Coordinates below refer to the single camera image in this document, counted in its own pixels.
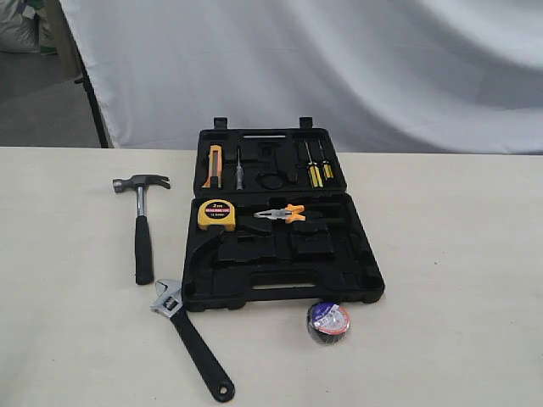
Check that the black electrical tape roll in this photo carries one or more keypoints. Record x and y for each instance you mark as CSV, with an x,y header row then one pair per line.
x,y
327,322

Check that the claw hammer black grip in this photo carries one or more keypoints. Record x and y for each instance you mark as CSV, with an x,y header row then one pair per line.
x,y
144,266

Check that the adjustable wrench black handle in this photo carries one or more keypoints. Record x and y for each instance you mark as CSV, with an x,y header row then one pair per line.
x,y
169,304

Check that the black plastic tool case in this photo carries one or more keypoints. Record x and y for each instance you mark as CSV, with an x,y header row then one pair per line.
x,y
327,256

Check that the clear voltage tester screwdriver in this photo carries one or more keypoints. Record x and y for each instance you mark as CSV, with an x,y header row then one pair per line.
x,y
239,174

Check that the long yellow black screwdriver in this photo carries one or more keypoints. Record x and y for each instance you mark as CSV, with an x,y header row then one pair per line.
x,y
313,170

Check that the yellow tape measure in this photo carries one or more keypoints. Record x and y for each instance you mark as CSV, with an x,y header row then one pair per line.
x,y
216,212

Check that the orange utility knife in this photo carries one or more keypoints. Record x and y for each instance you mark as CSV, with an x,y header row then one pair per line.
x,y
214,177

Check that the short yellow black screwdriver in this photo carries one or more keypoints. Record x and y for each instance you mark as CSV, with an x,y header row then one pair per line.
x,y
327,169

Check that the white backdrop cloth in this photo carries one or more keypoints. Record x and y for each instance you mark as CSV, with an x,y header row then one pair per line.
x,y
380,76

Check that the black backdrop stand pole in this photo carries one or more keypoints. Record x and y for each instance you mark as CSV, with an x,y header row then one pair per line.
x,y
83,79

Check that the white sack in background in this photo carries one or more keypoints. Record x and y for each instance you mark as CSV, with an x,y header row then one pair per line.
x,y
18,27

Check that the orange handled pliers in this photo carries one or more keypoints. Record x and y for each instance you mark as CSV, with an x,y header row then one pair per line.
x,y
288,215

